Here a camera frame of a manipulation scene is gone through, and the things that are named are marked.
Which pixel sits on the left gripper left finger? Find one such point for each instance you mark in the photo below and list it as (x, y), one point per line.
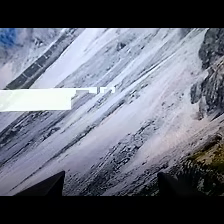
(46, 186)

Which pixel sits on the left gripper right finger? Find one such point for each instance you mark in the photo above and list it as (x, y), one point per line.
(168, 186)

